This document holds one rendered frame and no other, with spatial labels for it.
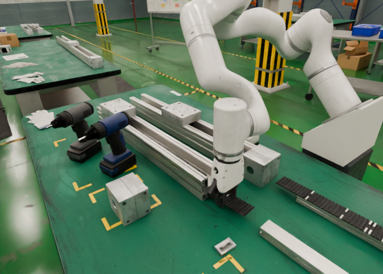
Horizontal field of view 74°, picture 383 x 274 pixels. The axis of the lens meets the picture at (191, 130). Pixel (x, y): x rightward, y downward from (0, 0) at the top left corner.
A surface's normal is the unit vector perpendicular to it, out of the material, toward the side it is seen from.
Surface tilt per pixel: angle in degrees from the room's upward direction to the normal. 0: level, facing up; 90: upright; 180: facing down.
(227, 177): 89
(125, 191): 0
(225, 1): 71
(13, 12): 90
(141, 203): 90
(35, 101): 90
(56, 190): 0
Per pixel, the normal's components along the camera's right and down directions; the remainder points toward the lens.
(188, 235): -0.03, -0.88
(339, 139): -0.82, 0.29
